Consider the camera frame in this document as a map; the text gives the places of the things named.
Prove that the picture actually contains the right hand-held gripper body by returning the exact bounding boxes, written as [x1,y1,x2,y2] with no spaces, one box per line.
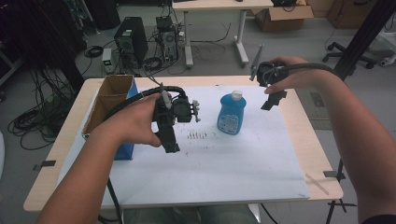
[249,43,290,89]

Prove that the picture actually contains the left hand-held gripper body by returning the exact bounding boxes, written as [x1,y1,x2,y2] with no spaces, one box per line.
[152,86,202,133]

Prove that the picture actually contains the blue bottle with white cap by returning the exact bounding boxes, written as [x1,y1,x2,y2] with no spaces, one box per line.
[217,90,248,136]

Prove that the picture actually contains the blue cardboard box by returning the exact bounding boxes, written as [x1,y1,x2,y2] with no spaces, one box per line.
[81,74,140,161]

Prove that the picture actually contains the person's right hand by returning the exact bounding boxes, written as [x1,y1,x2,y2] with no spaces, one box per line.
[264,55,339,95]

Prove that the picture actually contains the person's left hand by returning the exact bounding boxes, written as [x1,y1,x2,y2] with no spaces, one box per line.
[92,92,173,148]

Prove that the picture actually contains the grey floor mat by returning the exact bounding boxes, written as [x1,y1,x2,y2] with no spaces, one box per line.
[295,87,340,131]

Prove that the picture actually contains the open brown cardboard box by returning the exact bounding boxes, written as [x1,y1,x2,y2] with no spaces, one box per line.
[250,4,315,33]

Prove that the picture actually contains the white table sheet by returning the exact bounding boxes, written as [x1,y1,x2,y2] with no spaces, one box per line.
[57,85,312,209]

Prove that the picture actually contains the open computer case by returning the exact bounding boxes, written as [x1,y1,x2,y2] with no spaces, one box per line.
[155,15,181,63]

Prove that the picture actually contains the black office chair base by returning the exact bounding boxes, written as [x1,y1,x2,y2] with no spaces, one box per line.
[321,41,379,70]

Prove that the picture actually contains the white desk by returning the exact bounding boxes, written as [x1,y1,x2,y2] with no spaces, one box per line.
[171,0,275,69]

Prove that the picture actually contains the black computer tower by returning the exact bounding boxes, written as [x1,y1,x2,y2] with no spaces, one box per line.
[113,16,149,68]

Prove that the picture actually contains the silver power supply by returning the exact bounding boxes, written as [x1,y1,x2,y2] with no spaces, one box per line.
[101,47,114,75]

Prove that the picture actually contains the closed brown cardboard box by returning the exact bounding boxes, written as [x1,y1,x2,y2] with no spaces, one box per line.
[326,0,379,31]

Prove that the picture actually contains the clear plastic strip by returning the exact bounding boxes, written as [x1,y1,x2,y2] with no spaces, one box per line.
[304,173,330,196]

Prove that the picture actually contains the black tape strip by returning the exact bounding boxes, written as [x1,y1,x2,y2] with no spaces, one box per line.
[33,160,57,172]
[322,170,347,181]

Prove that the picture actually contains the white device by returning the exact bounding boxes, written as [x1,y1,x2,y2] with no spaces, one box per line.
[378,54,396,68]

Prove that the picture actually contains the grey cable plug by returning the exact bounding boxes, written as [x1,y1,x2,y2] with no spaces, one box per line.
[159,82,173,110]

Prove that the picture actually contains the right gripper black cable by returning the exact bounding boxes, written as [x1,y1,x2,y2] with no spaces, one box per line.
[274,63,342,80]

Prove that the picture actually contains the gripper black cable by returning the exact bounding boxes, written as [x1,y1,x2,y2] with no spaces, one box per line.
[274,63,342,80]
[102,85,190,122]

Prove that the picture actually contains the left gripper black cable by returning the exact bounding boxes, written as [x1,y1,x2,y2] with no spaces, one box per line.
[102,85,190,122]

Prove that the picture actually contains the thin black cable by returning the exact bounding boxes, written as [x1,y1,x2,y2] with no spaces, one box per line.
[106,177,124,224]
[261,203,280,224]

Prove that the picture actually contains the black metal post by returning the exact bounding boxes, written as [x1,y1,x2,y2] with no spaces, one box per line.
[332,0,396,82]

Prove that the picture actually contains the small coiled black cable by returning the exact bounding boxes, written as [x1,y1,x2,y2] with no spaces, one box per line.
[83,45,105,59]

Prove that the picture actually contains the tangled black floor cables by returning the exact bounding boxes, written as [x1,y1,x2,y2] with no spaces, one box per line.
[7,68,78,152]

